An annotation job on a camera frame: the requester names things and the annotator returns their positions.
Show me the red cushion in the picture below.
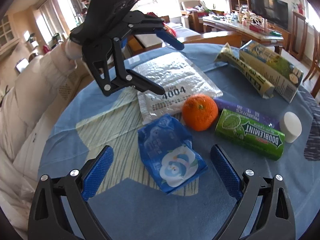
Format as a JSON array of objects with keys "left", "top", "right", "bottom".
[{"left": 147, "top": 12, "right": 176, "bottom": 37}]

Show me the wooden armchair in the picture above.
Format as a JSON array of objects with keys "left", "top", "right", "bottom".
[{"left": 181, "top": 1, "right": 203, "bottom": 32}]

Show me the white plastic cap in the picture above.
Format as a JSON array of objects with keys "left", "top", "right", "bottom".
[{"left": 279, "top": 111, "right": 303, "bottom": 144}]

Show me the person's left forearm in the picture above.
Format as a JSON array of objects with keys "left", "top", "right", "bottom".
[{"left": 14, "top": 39, "right": 85, "bottom": 121}]

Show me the orange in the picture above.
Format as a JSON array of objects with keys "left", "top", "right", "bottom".
[{"left": 181, "top": 94, "right": 219, "bottom": 132}]

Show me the person's white padded jacket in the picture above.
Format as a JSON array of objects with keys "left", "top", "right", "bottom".
[{"left": 0, "top": 87, "right": 76, "bottom": 232}]

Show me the blue tissue packet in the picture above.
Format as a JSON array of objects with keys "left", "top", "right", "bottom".
[{"left": 137, "top": 113, "right": 208, "bottom": 196}]

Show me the green and white carton box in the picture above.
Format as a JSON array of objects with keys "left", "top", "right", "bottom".
[{"left": 238, "top": 40, "right": 304, "bottom": 104}]

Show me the yellow snack bag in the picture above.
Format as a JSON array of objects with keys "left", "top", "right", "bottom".
[{"left": 214, "top": 42, "right": 275, "bottom": 98}]

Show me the blue patterned tablecloth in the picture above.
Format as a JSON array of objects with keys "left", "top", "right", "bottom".
[{"left": 37, "top": 42, "right": 320, "bottom": 240}]

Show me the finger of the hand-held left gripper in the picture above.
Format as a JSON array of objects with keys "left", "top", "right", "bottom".
[
  {"left": 82, "top": 36, "right": 166, "bottom": 97},
  {"left": 122, "top": 10, "right": 186, "bottom": 51}
]

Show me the silver foil pouch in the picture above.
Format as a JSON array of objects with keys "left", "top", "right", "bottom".
[{"left": 132, "top": 52, "right": 224, "bottom": 125}]

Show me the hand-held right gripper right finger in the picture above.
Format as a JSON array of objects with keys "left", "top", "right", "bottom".
[{"left": 210, "top": 144, "right": 293, "bottom": 240}]

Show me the purple packet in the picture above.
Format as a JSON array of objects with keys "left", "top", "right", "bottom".
[{"left": 214, "top": 98, "right": 280, "bottom": 131}]

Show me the wooden dining chair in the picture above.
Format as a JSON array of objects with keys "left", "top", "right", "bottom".
[{"left": 303, "top": 22, "right": 320, "bottom": 98}]

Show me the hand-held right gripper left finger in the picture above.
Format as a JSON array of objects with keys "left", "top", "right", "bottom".
[{"left": 27, "top": 144, "right": 114, "bottom": 240}]

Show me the pile of small household items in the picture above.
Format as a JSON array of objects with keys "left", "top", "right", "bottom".
[{"left": 207, "top": 5, "right": 281, "bottom": 34}]

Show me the wooden sofa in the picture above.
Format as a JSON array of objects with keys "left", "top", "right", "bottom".
[{"left": 132, "top": 15, "right": 243, "bottom": 56}]

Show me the window with red blind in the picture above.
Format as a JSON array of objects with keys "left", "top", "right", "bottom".
[{"left": 136, "top": 0, "right": 176, "bottom": 18}]

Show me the green gum packet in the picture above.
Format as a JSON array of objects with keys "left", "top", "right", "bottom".
[{"left": 215, "top": 108, "right": 286, "bottom": 161}]

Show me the wooden coffee table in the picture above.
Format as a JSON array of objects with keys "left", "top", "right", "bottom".
[{"left": 202, "top": 16, "right": 284, "bottom": 56}]

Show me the black television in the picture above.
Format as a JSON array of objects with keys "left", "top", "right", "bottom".
[{"left": 250, "top": 0, "right": 289, "bottom": 31}]

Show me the tall wooden stand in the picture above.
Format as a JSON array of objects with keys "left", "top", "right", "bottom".
[{"left": 291, "top": 9, "right": 309, "bottom": 61}]

